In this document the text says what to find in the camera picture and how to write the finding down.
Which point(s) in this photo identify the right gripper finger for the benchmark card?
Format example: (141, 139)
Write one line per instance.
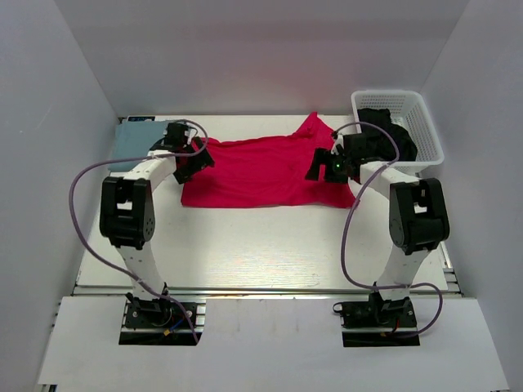
(331, 172)
(321, 160)

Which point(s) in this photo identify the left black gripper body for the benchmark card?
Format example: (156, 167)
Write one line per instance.
(194, 164)

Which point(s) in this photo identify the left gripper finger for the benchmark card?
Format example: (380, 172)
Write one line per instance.
(184, 172)
(201, 160)

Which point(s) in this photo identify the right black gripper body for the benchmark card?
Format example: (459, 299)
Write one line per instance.
(321, 166)

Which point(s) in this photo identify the red t shirt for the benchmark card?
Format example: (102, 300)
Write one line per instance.
(269, 171)

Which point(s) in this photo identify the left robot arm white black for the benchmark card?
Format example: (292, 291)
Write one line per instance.
(127, 217)

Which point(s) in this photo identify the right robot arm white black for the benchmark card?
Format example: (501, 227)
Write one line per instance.
(417, 219)

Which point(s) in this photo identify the blue label sticker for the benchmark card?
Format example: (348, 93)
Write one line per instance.
(141, 118)

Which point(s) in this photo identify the folded light blue t shirt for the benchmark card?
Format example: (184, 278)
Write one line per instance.
(134, 139)

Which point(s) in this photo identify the black clothes in basket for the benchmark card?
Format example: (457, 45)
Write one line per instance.
(379, 143)

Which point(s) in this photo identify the white plastic basket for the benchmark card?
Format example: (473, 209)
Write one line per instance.
(407, 109)

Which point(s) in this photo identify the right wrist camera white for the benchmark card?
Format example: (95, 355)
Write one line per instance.
(338, 145)

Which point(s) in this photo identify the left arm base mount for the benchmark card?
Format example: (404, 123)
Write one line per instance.
(160, 322)

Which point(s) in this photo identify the aluminium table edge rail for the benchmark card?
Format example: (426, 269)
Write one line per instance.
(178, 291)

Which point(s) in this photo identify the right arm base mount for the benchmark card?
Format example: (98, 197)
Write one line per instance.
(376, 323)

